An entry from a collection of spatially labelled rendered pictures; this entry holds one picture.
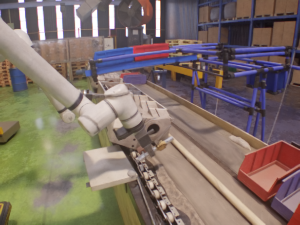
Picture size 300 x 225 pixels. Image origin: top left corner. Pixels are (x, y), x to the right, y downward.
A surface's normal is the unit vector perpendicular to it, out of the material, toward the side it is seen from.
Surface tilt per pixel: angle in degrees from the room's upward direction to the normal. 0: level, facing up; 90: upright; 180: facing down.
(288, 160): 88
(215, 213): 0
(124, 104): 84
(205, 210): 0
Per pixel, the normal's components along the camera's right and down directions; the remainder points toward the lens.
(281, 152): -0.94, 0.10
